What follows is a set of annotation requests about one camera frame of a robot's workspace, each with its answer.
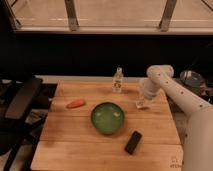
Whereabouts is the black chair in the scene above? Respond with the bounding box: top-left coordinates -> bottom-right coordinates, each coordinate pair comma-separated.
0,77 -> 46,171

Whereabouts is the clear small bottle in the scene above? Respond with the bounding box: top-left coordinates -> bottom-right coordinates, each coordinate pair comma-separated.
113,67 -> 123,93

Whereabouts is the green bowl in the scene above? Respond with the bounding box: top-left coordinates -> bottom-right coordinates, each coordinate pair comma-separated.
91,102 -> 125,135

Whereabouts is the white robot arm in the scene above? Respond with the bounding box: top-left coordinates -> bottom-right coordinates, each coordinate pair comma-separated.
139,65 -> 213,171

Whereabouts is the blue round plate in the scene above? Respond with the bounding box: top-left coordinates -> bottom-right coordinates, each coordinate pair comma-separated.
180,70 -> 204,88

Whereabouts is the white sponge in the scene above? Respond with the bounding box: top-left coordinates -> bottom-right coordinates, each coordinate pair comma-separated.
136,99 -> 147,109

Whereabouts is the orange carrot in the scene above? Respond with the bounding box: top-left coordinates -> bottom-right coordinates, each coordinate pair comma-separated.
66,99 -> 86,109

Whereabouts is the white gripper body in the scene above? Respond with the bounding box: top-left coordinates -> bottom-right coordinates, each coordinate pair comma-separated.
139,78 -> 160,100

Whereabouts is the black rectangular block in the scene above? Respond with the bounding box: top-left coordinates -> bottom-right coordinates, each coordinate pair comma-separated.
124,131 -> 142,155

